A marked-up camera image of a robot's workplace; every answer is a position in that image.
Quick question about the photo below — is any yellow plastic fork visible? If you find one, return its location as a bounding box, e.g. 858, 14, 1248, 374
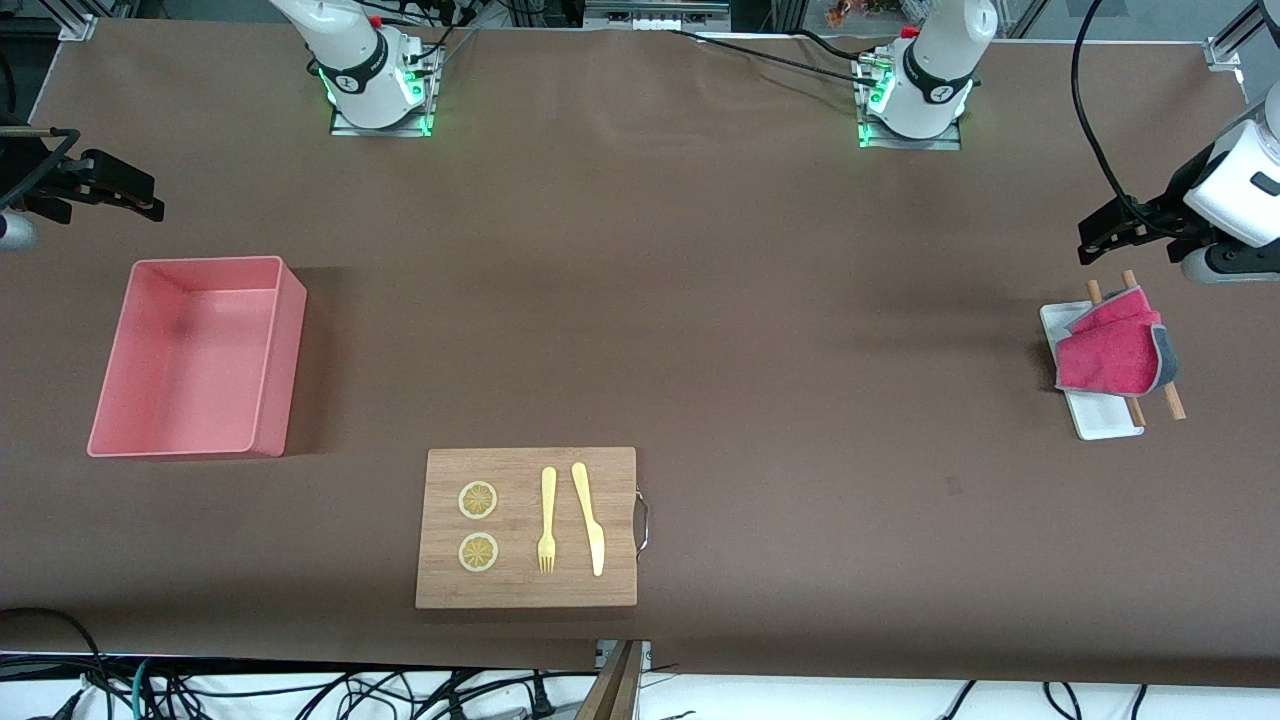
537, 467, 558, 575

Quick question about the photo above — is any wooden cutting board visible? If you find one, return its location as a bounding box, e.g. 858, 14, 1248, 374
415, 447, 651, 610

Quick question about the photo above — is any yellow plastic knife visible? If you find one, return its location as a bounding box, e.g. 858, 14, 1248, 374
571, 462, 606, 578

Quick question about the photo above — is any aluminium frame profile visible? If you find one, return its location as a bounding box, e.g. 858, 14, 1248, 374
55, 0, 101, 41
1205, 0, 1280, 73

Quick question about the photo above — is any looped black floor cable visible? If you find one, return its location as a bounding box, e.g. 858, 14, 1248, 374
0, 607, 113, 720

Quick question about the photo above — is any black cable on table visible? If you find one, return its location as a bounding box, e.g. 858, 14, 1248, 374
665, 28, 891, 91

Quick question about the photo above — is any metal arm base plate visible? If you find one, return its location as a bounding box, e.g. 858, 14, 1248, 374
330, 40, 438, 138
858, 55, 964, 151

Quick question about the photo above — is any pink cloth with grey edge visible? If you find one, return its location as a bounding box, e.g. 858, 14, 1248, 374
1055, 286, 1179, 398

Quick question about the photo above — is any white rectangular tray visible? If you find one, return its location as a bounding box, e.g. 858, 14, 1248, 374
1040, 302, 1146, 441

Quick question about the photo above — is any brown table cover sheet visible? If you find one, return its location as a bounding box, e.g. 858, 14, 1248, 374
0, 18, 1280, 691

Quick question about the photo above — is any wooden post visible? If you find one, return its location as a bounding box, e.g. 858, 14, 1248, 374
575, 640, 643, 720

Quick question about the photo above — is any grey power strip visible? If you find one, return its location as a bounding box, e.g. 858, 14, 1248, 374
585, 0, 771, 31

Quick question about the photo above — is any pink plastic bin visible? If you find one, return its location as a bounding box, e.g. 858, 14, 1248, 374
87, 256, 308, 459

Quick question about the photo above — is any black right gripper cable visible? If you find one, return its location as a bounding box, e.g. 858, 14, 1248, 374
0, 126, 81, 213

